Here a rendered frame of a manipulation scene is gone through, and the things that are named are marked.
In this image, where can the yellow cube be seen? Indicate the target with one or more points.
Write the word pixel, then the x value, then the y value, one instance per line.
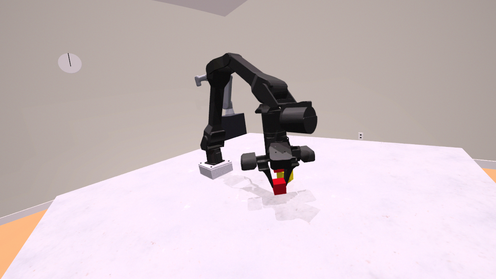
pixel 281 175

